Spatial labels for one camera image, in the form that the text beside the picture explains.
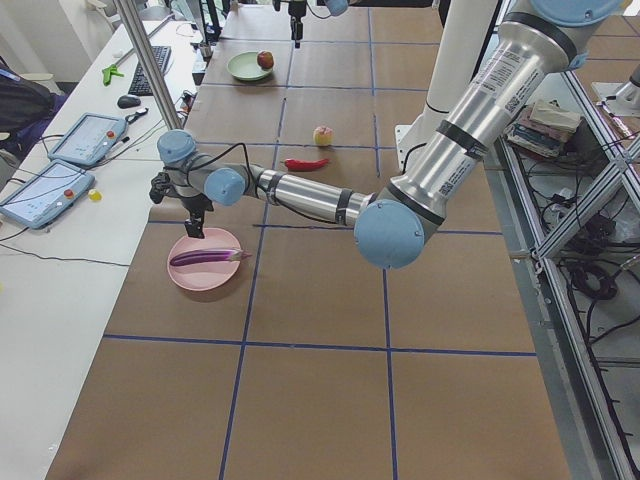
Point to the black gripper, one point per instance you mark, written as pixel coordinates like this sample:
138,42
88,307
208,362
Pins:
297,13
194,204

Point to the purple eggplant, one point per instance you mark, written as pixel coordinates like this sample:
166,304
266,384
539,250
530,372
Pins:
212,255

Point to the red green pomegranate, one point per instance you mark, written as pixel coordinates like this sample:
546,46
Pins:
265,59

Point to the pink green peach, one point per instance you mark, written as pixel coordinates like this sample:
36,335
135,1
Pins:
323,136

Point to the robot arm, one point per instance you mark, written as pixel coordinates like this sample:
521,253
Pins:
535,39
333,8

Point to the pink plate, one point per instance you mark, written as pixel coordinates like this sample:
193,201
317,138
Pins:
204,264

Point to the green plate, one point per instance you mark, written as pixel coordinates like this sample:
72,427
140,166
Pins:
245,67

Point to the yellow small object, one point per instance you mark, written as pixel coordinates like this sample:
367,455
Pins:
95,195

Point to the red chili pepper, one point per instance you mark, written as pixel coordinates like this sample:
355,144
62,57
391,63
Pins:
299,165

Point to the far teach pendant tablet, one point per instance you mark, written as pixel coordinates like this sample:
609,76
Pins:
89,140

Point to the teach pendant tablet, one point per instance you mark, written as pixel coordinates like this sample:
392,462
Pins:
89,140
47,195

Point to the black computer mouse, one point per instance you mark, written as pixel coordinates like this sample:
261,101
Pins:
128,101

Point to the near teach pendant tablet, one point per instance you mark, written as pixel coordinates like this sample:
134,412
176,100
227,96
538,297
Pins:
47,195

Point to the green plastic clamp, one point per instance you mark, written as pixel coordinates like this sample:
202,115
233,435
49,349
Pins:
109,72

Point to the person in dark clothes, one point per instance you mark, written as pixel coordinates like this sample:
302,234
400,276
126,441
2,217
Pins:
27,108

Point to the stack of books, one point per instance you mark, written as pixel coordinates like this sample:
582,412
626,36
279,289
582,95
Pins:
543,128

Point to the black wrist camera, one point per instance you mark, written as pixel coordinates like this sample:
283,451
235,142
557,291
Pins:
161,187

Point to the aluminium frame post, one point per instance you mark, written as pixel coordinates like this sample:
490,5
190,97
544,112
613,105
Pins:
138,37

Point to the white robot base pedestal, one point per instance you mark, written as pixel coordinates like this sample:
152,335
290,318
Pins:
468,29

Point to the aluminium frame rail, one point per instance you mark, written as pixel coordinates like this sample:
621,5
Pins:
576,222

